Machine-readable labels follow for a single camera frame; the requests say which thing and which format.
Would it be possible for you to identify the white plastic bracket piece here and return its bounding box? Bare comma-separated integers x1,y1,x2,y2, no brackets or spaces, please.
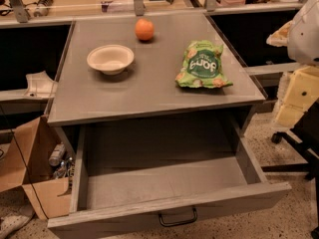
24,71,58,99

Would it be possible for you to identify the orange fruit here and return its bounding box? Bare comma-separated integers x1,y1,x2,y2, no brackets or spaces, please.
135,19,155,41

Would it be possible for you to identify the grey top drawer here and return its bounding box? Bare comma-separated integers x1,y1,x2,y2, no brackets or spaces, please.
48,123,291,239

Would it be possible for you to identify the white shoe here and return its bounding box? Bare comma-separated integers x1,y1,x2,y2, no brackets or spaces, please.
0,204,35,239

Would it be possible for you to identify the grey handheld tool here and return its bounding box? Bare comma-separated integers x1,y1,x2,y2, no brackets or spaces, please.
33,0,53,17

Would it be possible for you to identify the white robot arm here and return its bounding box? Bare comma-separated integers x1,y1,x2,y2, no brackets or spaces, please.
266,0,319,66

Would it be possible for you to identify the grey drawer cabinet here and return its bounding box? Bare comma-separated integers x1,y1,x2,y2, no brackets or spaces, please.
48,14,264,151

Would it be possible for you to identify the black top drawer handle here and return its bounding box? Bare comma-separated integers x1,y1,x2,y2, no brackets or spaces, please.
159,207,198,228

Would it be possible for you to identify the black cable on floor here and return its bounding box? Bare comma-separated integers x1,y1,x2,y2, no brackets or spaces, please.
0,105,50,221

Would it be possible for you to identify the black office chair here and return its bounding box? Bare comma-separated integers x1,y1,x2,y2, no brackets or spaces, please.
262,102,319,239

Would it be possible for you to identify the silver can in box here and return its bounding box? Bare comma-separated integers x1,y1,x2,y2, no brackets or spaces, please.
48,143,66,166

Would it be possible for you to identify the brown cardboard box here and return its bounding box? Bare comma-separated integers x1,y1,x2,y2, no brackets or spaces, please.
0,117,71,220

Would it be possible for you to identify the white paper bowl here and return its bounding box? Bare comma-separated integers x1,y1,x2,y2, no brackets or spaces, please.
87,45,135,76

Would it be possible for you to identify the green snack chip bag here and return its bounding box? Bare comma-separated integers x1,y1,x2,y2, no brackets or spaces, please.
175,40,232,89

